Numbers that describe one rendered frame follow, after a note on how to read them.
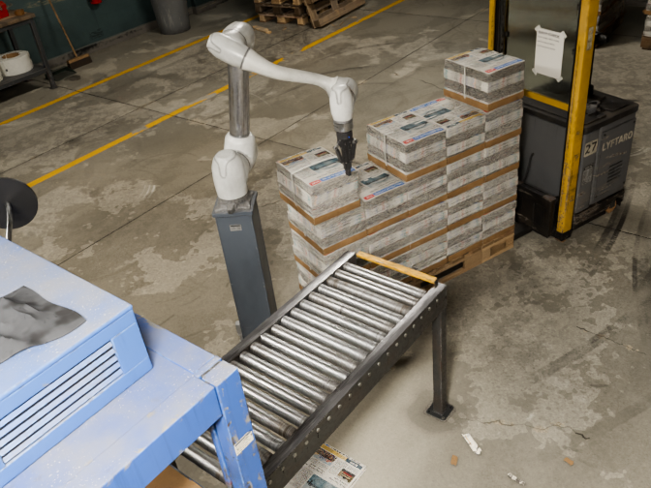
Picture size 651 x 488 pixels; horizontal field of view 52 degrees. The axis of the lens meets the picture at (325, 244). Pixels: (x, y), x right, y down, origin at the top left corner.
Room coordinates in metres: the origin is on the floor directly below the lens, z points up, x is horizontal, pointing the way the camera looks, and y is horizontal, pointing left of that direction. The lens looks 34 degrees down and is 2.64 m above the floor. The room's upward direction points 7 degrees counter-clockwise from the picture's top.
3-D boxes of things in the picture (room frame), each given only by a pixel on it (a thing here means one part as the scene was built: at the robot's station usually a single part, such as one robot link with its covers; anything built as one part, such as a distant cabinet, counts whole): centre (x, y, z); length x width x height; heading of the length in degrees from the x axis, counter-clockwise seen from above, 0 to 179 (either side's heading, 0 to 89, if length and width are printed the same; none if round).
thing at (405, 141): (3.42, -0.53, 0.95); 0.38 x 0.29 x 0.23; 28
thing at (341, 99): (2.82, -0.15, 1.51); 0.13 x 0.11 x 0.16; 166
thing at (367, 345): (2.12, 0.01, 0.77); 0.47 x 0.05 x 0.05; 48
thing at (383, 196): (3.35, -0.40, 0.42); 1.17 x 0.39 x 0.83; 118
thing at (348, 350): (2.07, 0.06, 0.77); 0.47 x 0.05 x 0.05; 48
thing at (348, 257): (2.15, 0.33, 0.74); 1.34 x 0.05 x 0.12; 138
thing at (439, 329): (2.29, -0.47, 0.34); 0.06 x 0.06 x 0.68; 48
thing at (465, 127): (3.56, -0.78, 0.95); 0.38 x 0.29 x 0.23; 28
